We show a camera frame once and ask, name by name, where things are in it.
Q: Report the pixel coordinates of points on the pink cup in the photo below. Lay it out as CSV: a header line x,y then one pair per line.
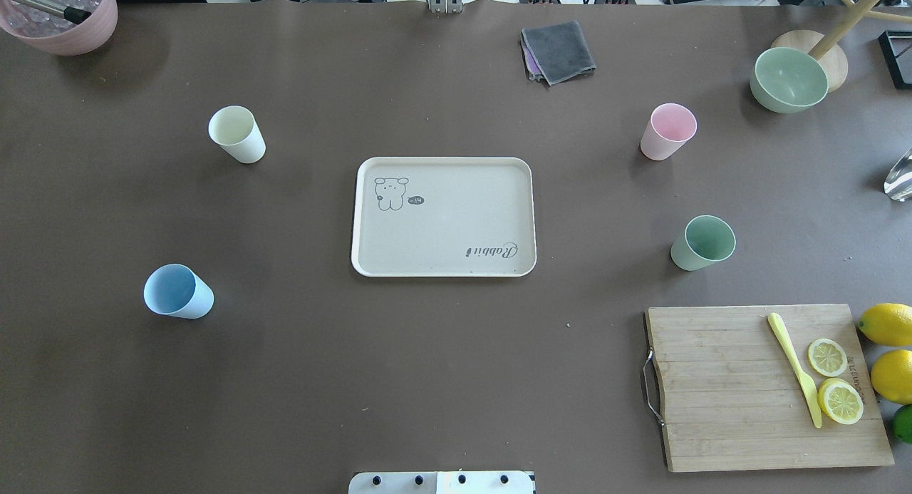
x,y
670,126

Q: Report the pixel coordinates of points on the cream cup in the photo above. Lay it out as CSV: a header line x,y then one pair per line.
x,y
235,130

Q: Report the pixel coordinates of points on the green cup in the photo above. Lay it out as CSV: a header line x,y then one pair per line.
x,y
705,240

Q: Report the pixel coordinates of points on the blue cup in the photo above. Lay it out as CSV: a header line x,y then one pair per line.
x,y
174,290

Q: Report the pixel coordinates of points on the cream rabbit tray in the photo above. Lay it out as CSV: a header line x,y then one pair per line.
x,y
444,217

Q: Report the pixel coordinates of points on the purple cloth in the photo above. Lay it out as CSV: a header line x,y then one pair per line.
x,y
533,70

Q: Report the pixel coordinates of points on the grey folded cloth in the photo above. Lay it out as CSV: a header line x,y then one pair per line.
x,y
560,51

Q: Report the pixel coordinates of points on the wooden cutting board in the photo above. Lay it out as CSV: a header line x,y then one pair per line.
x,y
728,399

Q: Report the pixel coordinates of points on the green bowl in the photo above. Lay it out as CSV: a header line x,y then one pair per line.
x,y
787,80

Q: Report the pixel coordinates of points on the yellow plastic knife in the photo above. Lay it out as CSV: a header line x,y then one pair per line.
x,y
806,383

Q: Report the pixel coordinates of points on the lemon slice upper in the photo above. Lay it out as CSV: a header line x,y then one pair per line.
x,y
827,357

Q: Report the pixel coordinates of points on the lemon slice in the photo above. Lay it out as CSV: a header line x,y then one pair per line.
x,y
840,401
827,357

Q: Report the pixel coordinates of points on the wooden stand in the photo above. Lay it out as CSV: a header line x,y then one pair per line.
x,y
825,48

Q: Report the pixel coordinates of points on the lemon slice lower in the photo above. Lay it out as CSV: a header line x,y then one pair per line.
x,y
840,401

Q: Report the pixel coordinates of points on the metal tube tool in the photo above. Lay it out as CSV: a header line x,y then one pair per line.
x,y
71,14

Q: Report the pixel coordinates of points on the whole lemon upper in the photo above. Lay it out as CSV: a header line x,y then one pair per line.
x,y
887,324

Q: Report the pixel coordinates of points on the whole lemon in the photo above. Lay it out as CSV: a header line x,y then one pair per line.
x,y
887,324
891,376

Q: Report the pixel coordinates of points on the metal scoop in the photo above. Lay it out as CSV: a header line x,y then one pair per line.
x,y
897,185

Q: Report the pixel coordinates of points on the whole lemon lower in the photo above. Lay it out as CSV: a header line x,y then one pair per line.
x,y
891,376

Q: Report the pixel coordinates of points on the green lime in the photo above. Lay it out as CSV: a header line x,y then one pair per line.
x,y
901,424

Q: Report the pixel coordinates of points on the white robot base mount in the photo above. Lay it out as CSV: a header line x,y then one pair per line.
x,y
459,481

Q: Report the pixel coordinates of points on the black frame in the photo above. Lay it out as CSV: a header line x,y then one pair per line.
x,y
895,47

